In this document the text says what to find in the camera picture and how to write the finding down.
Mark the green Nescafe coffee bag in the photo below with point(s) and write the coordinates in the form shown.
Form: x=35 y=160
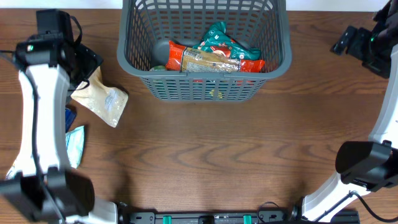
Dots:
x=216 y=41

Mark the green lid jar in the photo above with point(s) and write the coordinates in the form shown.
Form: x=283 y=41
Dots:
x=158 y=68

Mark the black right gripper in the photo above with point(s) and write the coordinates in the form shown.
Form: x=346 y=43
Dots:
x=342 y=42

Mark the light teal wipes packet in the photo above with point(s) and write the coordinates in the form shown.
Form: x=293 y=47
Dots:
x=75 y=141

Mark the blue green tissue pack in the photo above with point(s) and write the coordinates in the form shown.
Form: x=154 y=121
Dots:
x=69 y=118

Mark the red yellow pasta packet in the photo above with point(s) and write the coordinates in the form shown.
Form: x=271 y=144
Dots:
x=187 y=59

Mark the grey plastic lattice basket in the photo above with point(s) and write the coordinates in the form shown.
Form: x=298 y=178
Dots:
x=147 y=26

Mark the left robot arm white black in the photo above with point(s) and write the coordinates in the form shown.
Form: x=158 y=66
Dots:
x=44 y=187

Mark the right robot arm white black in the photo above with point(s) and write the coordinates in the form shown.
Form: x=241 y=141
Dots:
x=362 y=167

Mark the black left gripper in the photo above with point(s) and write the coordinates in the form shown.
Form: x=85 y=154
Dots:
x=91 y=59

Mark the beige foil pouch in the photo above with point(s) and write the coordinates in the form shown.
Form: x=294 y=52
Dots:
x=108 y=103

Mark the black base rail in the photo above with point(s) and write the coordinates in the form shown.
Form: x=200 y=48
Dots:
x=129 y=215

